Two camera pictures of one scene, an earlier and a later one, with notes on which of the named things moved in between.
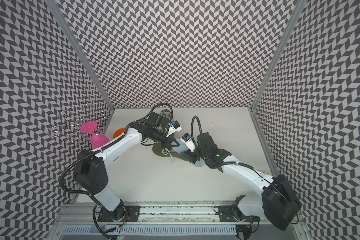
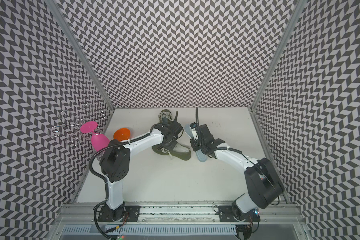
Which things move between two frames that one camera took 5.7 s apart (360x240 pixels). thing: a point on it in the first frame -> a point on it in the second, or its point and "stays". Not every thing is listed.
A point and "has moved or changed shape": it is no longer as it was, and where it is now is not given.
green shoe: (166, 113) stays
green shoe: (166, 152) stays
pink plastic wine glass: (97, 140) stays
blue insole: (182, 148) has moved or changed shape
